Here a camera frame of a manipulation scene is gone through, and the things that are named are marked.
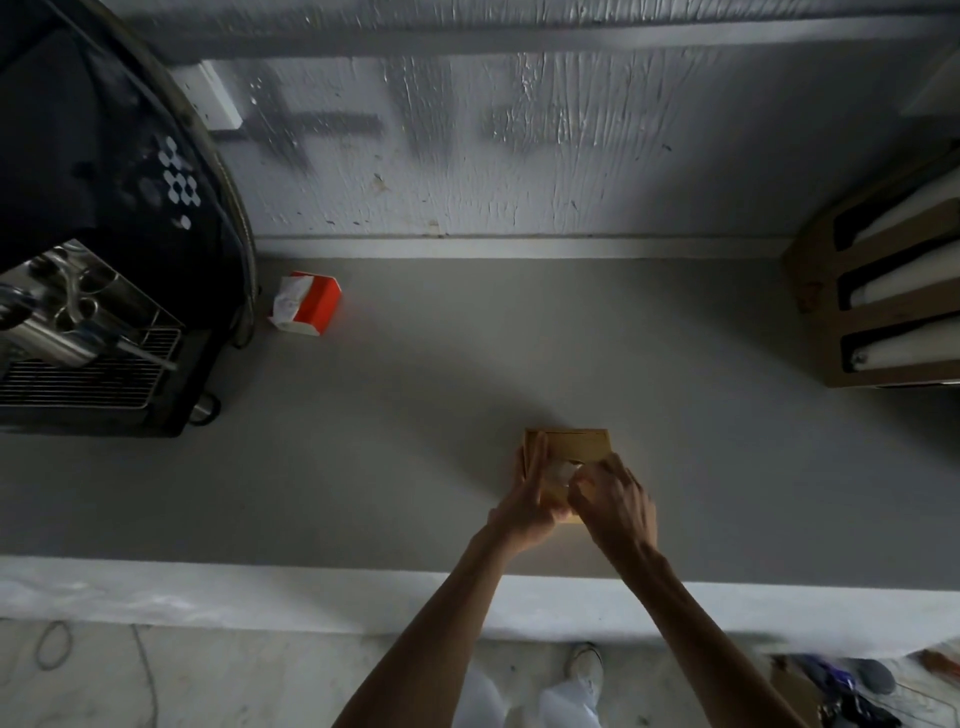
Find red and white tissue box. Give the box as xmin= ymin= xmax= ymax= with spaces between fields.
xmin=268 ymin=271 xmax=345 ymax=337

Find white wall socket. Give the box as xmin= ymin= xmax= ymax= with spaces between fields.
xmin=171 ymin=61 xmax=245 ymax=133

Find black espresso machine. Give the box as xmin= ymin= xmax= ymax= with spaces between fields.
xmin=0 ymin=0 xmax=260 ymax=439

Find white cup stack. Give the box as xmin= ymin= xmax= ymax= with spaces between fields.
xmin=840 ymin=241 xmax=960 ymax=310
xmin=834 ymin=166 xmax=960 ymax=250
xmin=843 ymin=316 xmax=960 ymax=372

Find blue and black floor clutter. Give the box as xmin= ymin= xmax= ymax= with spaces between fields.
xmin=772 ymin=652 xmax=905 ymax=728

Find small brown cardboard box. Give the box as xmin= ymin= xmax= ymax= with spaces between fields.
xmin=517 ymin=428 xmax=618 ymax=526

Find person's right forearm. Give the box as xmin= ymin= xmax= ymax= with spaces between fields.
xmin=609 ymin=546 xmax=810 ymax=728

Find person's right hand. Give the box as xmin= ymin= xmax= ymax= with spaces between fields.
xmin=567 ymin=453 xmax=660 ymax=562

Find person's left forearm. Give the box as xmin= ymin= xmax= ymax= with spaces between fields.
xmin=332 ymin=526 xmax=519 ymax=728

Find person's white trousers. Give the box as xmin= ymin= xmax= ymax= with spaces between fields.
xmin=450 ymin=666 xmax=603 ymax=728

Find brown wooden cup dispenser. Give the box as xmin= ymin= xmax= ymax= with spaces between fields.
xmin=782 ymin=144 xmax=960 ymax=390

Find thin grey floor cable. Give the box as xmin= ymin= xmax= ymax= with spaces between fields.
xmin=33 ymin=619 xmax=162 ymax=728

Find person's grey shoe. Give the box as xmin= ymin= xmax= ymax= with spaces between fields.
xmin=564 ymin=642 xmax=606 ymax=695

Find person's left hand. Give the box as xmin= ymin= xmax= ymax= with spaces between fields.
xmin=486 ymin=433 xmax=576 ymax=558

